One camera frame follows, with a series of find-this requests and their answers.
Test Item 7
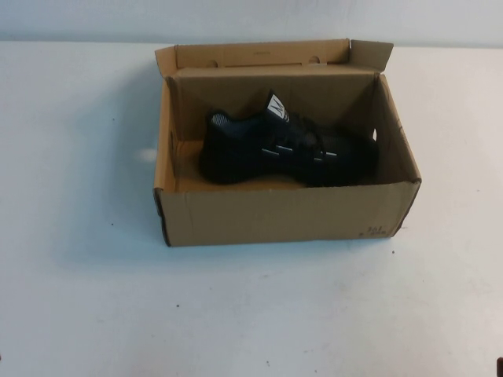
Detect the black knit sneaker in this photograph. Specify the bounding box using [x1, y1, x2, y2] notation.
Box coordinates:
[199, 89, 379, 189]

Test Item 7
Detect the brown cardboard shoe box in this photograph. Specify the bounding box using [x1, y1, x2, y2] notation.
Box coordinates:
[152, 38, 422, 247]

